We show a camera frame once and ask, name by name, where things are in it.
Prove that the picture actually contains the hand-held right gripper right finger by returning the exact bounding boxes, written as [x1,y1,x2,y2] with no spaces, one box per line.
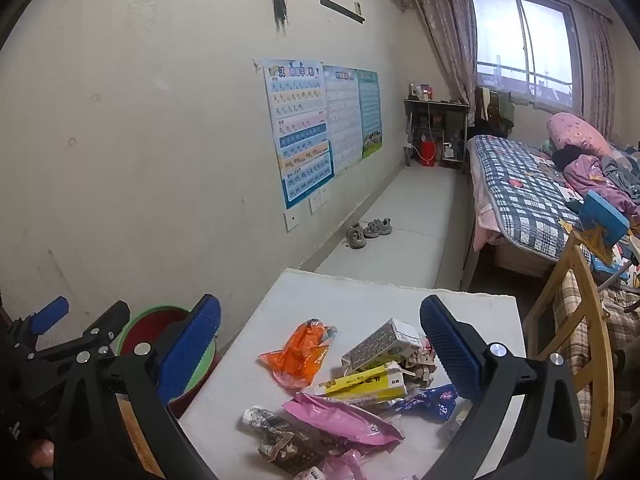
[419,294,588,480]

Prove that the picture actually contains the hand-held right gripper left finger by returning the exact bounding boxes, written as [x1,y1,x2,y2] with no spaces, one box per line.
[50,294,223,480]

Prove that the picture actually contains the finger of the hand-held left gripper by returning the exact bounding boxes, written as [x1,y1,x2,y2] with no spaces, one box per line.
[12,296,71,356]
[35,301,132,376]

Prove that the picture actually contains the printed paper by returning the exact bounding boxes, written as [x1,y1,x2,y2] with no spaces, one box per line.
[400,346,442,391]

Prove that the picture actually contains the red basin with green rim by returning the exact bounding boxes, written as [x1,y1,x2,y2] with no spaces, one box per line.
[115,305,223,418]

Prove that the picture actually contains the blue foil wrapper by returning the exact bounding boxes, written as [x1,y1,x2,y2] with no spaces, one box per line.
[395,384,460,423]

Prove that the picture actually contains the cream milk carton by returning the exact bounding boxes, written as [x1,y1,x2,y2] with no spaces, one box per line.
[341,317,423,375]

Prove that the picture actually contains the yellow cardboard box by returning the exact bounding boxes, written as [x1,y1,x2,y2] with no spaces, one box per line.
[314,366,408,403]

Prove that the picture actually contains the black and white wrapper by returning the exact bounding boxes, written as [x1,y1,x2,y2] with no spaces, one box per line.
[243,406,296,445]

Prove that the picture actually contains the orange plastic wrapper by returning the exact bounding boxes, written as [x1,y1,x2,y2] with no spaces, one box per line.
[258,318,338,391]

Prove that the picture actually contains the pink snack wrapper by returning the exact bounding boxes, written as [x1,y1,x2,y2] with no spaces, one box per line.
[282,392,405,446]

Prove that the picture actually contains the dark brown snack wrapper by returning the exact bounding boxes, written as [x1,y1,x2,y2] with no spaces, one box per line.
[257,430,342,476]

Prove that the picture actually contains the small pale pink wrapper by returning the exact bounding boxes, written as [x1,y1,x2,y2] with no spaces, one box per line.
[322,450,382,480]

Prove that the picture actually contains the person's left hand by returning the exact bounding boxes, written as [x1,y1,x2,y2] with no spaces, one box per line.
[27,439,57,468]

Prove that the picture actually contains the wooden stool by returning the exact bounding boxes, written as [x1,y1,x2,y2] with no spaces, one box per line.
[116,394,163,480]

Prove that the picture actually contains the bed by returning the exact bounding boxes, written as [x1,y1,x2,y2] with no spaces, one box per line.
[465,135,640,281]

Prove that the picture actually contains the wooden chair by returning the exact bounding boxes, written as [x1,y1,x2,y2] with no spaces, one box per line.
[522,232,617,480]

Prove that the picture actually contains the checked brown cushion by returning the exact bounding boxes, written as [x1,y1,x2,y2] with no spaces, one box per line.
[560,280,640,356]

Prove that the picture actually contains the blue plaid blanket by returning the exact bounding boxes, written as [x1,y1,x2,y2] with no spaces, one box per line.
[472,135,596,261]

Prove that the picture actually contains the blue book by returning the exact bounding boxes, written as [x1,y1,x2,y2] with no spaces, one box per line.
[580,190,630,251]

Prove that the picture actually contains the pile of clothes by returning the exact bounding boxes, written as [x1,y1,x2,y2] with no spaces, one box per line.
[552,145,640,211]

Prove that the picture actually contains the dark metal desk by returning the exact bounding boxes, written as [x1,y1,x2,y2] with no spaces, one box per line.
[404,99,471,168]

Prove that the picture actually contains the clothes on bed end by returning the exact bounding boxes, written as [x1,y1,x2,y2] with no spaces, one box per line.
[475,87,516,136]

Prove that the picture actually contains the pink pillow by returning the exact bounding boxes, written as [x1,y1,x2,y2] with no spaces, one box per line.
[546,112,613,161]

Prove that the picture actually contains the window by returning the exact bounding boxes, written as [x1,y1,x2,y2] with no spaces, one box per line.
[470,0,586,116]

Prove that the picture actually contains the patterned pink curtain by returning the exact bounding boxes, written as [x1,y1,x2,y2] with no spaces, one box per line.
[582,7,618,136]
[407,0,478,126]

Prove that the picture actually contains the large blue wall poster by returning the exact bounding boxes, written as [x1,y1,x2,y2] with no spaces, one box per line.
[262,58,335,210]

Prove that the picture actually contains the green-edged wall poster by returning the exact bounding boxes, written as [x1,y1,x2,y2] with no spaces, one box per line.
[356,69,383,159]

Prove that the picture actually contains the pale chart wall poster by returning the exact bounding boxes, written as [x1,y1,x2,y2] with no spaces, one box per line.
[322,65,363,178]

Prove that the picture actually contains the black wall strip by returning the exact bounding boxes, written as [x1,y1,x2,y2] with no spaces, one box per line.
[320,0,366,25]

